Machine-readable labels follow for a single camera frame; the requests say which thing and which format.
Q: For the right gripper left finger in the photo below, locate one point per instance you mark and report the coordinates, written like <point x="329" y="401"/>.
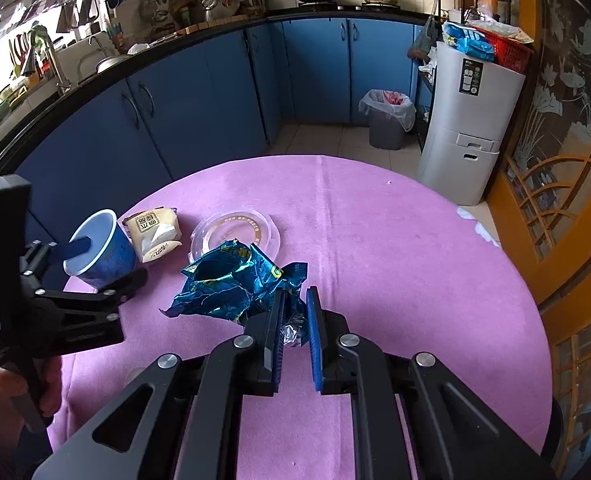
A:
<point x="251" y="363"/>

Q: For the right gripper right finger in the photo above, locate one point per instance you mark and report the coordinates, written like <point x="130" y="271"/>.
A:
<point x="341" y="360"/>

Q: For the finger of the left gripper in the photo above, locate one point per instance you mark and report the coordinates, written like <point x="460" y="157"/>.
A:
<point x="64" y="252"/>
<point x="111" y="296"/>

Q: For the blue paper cup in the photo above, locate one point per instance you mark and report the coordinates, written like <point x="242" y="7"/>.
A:
<point x="111" y="255"/>

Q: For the blue foil wrapper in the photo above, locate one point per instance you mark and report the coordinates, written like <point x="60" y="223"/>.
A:
<point x="235" y="281"/>

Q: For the blue kitchen cabinets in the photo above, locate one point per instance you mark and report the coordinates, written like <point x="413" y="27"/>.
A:
<point x="200" y="100"/>

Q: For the grey trash bin with bag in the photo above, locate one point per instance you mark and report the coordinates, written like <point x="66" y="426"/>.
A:
<point x="390" y="116"/>

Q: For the person left hand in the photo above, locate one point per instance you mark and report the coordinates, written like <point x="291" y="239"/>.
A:
<point x="12" y="384"/>

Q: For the beige snack wrapper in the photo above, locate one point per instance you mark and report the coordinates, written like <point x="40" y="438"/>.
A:
<point x="153" y="233"/>

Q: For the clear round plastic lid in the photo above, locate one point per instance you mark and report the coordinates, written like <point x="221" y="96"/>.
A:
<point x="249" y="226"/>

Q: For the purple tablecloth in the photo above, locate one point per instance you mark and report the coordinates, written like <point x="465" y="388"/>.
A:
<point x="408" y="269"/>

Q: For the metal faucet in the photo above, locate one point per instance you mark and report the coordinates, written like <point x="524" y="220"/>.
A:
<point x="39" y="32"/>

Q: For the orange glass door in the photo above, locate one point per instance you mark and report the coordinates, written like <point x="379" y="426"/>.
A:
<point x="541" y="202"/>

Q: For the white tall appliance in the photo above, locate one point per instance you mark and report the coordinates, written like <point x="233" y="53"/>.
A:
<point x="473" y="102"/>

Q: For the blue snack bags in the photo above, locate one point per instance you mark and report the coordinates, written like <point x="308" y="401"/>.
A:
<point x="468" y="40"/>

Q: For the red basket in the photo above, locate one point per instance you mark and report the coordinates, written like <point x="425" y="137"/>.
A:
<point x="509" y="53"/>

